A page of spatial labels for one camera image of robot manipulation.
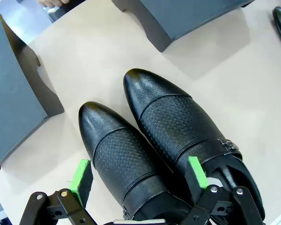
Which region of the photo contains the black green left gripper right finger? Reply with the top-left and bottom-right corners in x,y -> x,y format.
177,156 -> 265,225

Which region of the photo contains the black textured buckle dress shoe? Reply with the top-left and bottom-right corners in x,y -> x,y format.
123,68 -> 266,221
78,101 -> 194,222

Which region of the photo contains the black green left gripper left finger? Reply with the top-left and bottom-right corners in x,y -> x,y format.
18,159 -> 101,225

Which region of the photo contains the dark grey shoe stand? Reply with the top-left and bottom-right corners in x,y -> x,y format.
0,13 -> 65,176
111,0 -> 257,53

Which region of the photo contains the person's bare hand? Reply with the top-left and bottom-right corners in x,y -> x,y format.
36,0 -> 70,8

